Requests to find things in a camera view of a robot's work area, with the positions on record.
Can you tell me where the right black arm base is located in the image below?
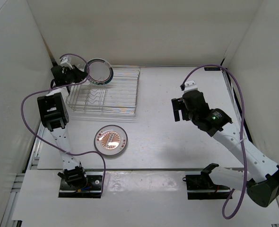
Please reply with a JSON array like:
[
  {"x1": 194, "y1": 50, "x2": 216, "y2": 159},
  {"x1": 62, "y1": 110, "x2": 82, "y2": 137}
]
[{"x1": 183, "y1": 175, "x2": 231, "y2": 200}]

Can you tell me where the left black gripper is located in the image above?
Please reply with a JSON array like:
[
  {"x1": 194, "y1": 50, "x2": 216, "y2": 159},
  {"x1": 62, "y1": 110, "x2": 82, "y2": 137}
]
[{"x1": 64, "y1": 65, "x2": 88, "y2": 84}]

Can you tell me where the wire dish rack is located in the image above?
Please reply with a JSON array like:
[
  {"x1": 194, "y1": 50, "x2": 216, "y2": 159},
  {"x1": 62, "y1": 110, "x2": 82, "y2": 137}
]
[{"x1": 66, "y1": 66, "x2": 140, "y2": 118}]

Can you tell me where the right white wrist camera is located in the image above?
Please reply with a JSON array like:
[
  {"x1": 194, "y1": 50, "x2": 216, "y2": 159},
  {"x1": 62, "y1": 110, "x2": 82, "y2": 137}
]
[{"x1": 180, "y1": 80, "x2": 198, "y2": 93}]

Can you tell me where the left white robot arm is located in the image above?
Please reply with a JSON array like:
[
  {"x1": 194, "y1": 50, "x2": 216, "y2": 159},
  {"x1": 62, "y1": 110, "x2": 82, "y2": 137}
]
[{"x1": 37, "y1": 63, "x2": 87, "y2": 190}]

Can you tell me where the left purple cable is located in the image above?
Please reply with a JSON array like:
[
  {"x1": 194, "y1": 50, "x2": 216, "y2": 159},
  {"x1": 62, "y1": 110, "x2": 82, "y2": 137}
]
[{"x1": 20, "y1": 53, "x2": 107, "y2": 197}]

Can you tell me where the green rimmed plate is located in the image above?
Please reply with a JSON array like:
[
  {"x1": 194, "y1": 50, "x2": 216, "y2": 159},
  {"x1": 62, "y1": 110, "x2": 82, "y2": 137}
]
[{"x1": 84, "y1": 58, "x2": 114, "y2": 86}]

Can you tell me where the orange sunburst plate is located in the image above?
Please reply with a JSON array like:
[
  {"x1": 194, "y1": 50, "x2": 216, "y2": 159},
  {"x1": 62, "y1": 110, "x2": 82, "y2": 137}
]
[
  {"x1": 94, "y1": 125, "x2": 128, "y2": 157},
  {"x1": 94, "y1": 131, "x2": 128, "y2": 157}
]

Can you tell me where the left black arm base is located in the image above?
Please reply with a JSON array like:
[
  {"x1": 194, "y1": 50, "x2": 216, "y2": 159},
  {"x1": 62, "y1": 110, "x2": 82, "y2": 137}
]
[{"x1": 58, "y1": 172, "x2": 104, "y2": 199}]

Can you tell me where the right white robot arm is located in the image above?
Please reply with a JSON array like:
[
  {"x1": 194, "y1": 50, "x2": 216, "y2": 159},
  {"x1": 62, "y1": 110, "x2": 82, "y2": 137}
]
[{"x1": 171, "y1": 90, "x2": 279, "y2": 208}]

